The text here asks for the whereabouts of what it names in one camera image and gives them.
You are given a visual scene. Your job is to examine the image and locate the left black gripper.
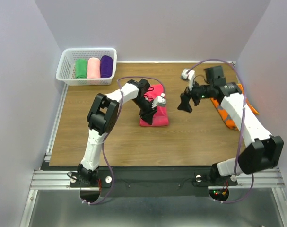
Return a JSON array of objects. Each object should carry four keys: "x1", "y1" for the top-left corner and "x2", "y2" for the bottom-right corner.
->
[{"x1": 131, "y1": 97, "x2": 157, "y2": 126}]

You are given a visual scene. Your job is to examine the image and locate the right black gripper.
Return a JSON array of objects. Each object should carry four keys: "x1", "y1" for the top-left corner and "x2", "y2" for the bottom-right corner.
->
[{"x1": 176, "y1": 77, "x2": 212, "y2": 114}]

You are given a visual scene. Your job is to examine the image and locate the pink microfiber towel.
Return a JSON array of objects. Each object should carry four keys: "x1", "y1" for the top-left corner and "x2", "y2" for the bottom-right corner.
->
[{"x1": 139, "y1": 84, "x2": 169, "y2": 127}]

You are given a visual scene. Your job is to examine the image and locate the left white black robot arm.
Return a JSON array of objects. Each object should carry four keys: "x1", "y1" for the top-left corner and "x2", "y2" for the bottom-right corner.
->
[{"x1": 77, "y1": 79, "x2": 157, "y2": 186}]

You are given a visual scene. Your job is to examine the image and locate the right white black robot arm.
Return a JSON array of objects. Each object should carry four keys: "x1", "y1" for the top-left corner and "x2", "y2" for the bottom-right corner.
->
[{"x1": 178, "y1": 66, "x2": 284, "y2": 184}]

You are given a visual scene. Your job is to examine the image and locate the orange towel with blue spots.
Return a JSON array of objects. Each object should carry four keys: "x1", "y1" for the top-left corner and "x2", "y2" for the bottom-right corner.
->
[{"x1": 209, "y1": 83, "x2": 260, "y2": 131}]

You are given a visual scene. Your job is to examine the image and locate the purple rolled towel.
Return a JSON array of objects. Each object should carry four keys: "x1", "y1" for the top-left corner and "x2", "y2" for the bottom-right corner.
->
[{"x1": 100, "y1": 55, "x2": 113, "y2": 78}]

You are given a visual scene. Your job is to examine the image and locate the light pink rolled towel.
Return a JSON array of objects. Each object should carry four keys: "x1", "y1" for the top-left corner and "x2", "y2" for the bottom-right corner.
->
[{"x1": 87, "y1": 57, "x2": 101, "y2": 79}]

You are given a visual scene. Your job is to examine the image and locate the green rolled towel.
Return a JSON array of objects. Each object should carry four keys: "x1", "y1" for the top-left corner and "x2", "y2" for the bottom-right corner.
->
[{"x1": 75, "y1": 59, "x2": 87, "y2": 79}]

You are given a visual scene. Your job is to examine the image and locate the white plastic basket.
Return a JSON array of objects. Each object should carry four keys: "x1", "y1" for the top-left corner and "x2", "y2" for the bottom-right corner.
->
[{"x1": 56, "y1": 47, "x2": 117, "y2": 86}]

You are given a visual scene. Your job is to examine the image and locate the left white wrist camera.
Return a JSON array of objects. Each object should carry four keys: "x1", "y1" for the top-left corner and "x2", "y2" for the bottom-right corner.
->
[{"x1": 152, "y1": 93, "x2": 166, "y2": 108}]

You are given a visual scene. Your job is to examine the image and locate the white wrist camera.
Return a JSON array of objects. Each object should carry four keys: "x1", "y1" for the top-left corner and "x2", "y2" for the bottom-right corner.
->
[
  {"x1": 152, "y1": 93, "x2": 166, "y2": 108},
  {"x1": 181, "y1": 69, "x2": 195, "y2": 90}
]

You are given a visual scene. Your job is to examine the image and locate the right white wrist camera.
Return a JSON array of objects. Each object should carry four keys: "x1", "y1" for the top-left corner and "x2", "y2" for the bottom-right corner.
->
[{"x1": 181, "y1": 69, "x2": 195, "y2": 90}]

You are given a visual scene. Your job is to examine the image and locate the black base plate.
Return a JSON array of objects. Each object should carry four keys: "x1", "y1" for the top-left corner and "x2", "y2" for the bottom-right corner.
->
[{"x1": 40, "y1": 165, "x2": 271, "y2": 198}]

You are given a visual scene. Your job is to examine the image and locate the aluminium frame rail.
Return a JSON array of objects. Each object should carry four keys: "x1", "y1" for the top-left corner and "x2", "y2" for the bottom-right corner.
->
[{"x1": 30, "y1": 169, "x2": 285, "y2": 190}]

